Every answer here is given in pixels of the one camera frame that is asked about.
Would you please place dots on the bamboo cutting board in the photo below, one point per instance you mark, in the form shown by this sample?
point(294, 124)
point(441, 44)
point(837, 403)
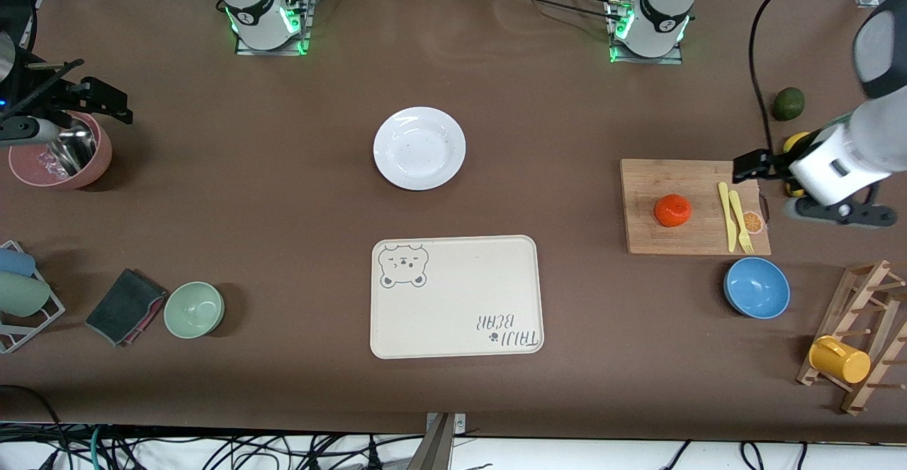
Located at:
point(645, 179)

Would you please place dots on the pink bowl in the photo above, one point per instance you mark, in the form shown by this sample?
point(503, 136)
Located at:
point(28, 172)

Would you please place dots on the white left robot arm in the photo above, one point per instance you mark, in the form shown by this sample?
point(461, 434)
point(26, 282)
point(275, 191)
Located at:
point(666, 2)

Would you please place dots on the cream tray with bear print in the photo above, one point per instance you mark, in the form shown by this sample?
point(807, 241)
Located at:
point(453, 300)

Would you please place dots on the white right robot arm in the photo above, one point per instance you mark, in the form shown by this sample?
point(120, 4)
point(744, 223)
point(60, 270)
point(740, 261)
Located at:
point(248, 9)

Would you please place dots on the yellow mug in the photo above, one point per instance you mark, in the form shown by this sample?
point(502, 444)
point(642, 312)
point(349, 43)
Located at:
point(843, 362)

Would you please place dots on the white round plate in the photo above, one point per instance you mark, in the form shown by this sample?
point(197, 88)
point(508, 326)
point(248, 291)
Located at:
point(418, 147)

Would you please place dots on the yellow plastic fork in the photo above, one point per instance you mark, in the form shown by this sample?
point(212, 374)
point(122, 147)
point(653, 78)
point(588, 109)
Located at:
point(739, 215)

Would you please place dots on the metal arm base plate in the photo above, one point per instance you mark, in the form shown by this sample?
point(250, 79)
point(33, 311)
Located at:
point(273, 52)
point(648, 61)

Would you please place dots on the pale green cup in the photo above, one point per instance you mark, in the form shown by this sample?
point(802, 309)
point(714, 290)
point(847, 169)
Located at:
point(21, 294)

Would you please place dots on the metal camera pole bracket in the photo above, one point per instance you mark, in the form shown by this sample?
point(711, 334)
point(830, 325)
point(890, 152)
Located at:
point(436, 449)

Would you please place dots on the pale green bowl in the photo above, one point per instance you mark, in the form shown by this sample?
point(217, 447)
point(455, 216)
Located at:
point(193, 310)

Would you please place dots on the metal scoop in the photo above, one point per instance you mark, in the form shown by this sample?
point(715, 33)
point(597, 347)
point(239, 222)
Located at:
point(74, 151)

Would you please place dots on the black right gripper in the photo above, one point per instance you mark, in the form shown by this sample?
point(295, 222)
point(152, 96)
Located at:
point(65, 96)

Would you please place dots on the dark green avocado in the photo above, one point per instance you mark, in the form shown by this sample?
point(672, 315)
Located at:
point(788, 104)

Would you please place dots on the blue bowl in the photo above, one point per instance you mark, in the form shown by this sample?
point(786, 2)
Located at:
point(757, 288)

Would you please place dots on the wooden peg drying rack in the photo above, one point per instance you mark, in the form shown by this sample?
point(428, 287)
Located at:
point(854, 403)

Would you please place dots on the dark grey folded cloth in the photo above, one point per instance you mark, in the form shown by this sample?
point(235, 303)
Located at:
point(124, 307)

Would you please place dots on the yellow plastic knife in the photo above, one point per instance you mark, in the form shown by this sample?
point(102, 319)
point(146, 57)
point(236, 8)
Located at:
point(725, 208)

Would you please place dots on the light blue cup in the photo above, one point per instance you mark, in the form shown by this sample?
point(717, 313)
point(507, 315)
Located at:
point(15, 262)

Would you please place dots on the yellow lemon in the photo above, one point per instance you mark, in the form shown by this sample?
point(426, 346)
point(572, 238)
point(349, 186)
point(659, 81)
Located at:
point(795, 140)
point(795, 190)

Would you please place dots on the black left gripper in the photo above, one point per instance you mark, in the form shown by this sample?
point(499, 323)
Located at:
point(773, 161)

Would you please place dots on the orange mandarin fruit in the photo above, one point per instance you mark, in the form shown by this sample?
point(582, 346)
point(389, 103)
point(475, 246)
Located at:
point(672, 210)

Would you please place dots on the orange slice toy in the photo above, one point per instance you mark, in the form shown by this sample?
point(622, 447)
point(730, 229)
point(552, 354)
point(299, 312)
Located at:
point(755, 224)

